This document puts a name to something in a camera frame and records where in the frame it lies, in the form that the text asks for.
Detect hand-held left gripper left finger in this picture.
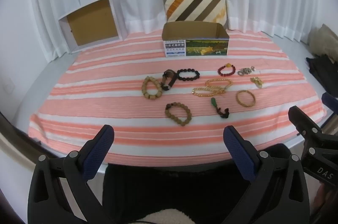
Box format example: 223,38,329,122
28,125,115,224

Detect gold chain bracelet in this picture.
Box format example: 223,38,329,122
192,87,225,98

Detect white open cardboard box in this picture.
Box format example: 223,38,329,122
58,0,123,54

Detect dark cloth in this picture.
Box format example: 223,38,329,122
306,54,338,98

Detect brown strap bracelet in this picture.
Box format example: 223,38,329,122
161,69,177,91

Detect pink white striped blanket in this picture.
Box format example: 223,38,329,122
28,30,326,161

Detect printed cardboard box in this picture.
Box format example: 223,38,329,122
162,22,230,58

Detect brown wooden bead bracelet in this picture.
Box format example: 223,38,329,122
165,102,192,127

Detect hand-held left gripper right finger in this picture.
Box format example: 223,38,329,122
223,126,311,224

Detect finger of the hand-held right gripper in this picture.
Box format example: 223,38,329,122
288,106,338,167
322,92,338,132

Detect green pendant with dark cord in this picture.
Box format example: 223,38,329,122
210,98,230,119

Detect beige wooden bead bracelet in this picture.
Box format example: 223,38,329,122
142,76,162,101

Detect beige fluffy cloth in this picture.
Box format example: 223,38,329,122
308,24,338,59

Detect black bead bracelet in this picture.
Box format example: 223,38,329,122
176,69,200,81

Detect red bead bracelet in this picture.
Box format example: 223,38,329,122
218,63,236,77

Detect yellow bead necklace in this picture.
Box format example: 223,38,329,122
205,78,233,91

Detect white fleece clothing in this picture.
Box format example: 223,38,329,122
136,209,200,224

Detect silver chain bracelet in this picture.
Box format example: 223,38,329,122
237,67,256,77

